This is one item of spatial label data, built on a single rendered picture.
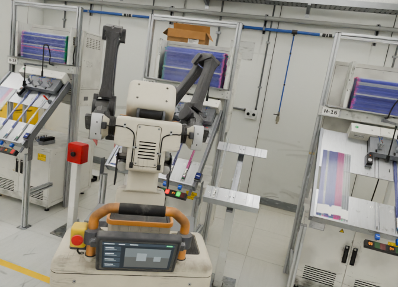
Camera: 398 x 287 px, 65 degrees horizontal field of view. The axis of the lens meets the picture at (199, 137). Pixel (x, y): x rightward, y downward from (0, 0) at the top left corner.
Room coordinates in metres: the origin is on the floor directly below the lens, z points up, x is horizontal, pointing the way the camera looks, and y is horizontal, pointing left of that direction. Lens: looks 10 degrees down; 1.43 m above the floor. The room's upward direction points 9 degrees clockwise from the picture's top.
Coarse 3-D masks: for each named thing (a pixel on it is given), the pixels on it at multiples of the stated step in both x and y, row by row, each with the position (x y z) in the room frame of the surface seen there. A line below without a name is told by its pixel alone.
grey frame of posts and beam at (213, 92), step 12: (240, 24) 2.50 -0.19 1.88; (240, 36) 2.52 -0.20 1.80; (144, 72) 2.70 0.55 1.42; (168, 84) 2.61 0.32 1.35; (216, 96) 2.50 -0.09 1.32; (228, 96) 2.47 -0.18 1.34; (228, 108) 2.50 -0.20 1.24; (216, 156) 2.50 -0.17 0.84; (216, 168) 2.50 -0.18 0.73; (216, 180) 2.51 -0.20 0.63; (192, 204) 2.02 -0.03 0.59; (204, 228) 2.50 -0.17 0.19; (204, 240) 2.50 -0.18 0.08
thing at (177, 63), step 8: (168, 48) 2.58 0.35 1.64; (176, 48) 2.57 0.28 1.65; (184, 48) 2.58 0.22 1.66; (168, 56) 2.58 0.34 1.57; (176, 56) 2.56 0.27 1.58; (184, 56) 2.55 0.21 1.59; (192, 56) 2.53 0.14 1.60; (216, 56) 2.48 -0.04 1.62; (224, 56) 2.46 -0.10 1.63; (168, 64) 2.58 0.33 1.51; (176, 64) 2.56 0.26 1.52; (184, 64) 2.54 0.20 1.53; (192, 64) 2.53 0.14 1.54; (224, 64) 2.55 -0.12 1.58; (168, 72) 2.58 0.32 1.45; (176, 72) 2.56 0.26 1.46; (184, 72) 2.54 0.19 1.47; (216, 72) 2.47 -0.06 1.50; (224, 72) 2.57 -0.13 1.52; (176, 80) 2.56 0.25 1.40; (216, 80) 2.47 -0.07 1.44; (224, 80) 2.57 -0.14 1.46
